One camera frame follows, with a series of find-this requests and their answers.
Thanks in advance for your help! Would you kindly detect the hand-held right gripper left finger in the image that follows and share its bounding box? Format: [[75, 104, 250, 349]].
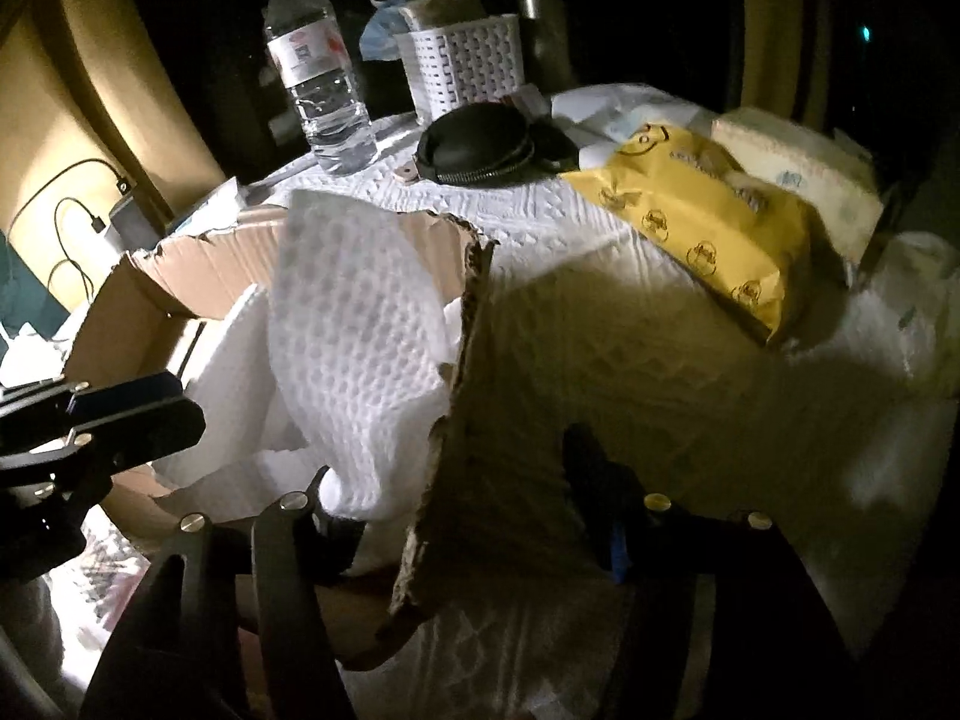
[[79, 465, 368, 720]]

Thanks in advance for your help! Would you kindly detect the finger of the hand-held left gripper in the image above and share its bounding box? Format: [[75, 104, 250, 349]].
[[0, 457, 115, 584], [0, 371, 207, 482]]

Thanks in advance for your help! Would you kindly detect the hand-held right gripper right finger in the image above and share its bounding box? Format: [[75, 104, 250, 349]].
[[559, 424, 856, 720]]

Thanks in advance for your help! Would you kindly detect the torn cardboard box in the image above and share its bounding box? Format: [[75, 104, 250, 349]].
[[60, 206, 601, 680]]

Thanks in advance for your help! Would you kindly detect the white textured paper towel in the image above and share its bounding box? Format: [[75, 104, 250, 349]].
[[154, 187, 472, 578]]

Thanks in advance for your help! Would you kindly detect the white flat box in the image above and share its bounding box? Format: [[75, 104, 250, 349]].
[[163, 176, 250, 239]]

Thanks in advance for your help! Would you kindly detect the white embossed table cover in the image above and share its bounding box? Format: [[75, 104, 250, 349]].
[[247, 82, 942, 720]]

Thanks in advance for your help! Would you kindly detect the yellow printed tissue packet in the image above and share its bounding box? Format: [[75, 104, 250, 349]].
[[559, 124, 826, 340]]

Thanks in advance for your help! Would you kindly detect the white plastic bag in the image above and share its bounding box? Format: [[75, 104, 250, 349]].
[[844, 231, 960, 395]]

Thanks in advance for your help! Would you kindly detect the clear plastic water bottle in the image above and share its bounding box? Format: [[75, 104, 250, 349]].
[[261, 0, 380, 177]]

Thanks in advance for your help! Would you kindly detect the cream tissue packet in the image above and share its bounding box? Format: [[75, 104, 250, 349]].
[[709, 109, 887, 265]]

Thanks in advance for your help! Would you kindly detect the black zip case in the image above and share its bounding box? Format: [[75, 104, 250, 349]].
[[415, 100, 580, 187]]

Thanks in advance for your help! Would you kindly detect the white wipes packet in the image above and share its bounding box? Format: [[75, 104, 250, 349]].
[[551, 85, 722, 167]]

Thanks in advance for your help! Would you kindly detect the blue face mask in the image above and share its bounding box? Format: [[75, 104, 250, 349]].
[[358, 0, 412, 61]]

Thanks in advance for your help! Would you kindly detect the white woven plastic basket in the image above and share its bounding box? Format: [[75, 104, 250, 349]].
[[394, 13, 522, 125]]

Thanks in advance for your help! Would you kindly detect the beige tissue pack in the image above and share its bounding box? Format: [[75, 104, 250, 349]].
[[397, 0, 490, 35]]

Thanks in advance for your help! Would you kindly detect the steel tumbler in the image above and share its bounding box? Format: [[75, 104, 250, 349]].
[[514, 0, 580, 91]]

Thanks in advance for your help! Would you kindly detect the black charging cable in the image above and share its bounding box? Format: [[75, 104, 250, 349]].
[[7, 157, 134, 305]]

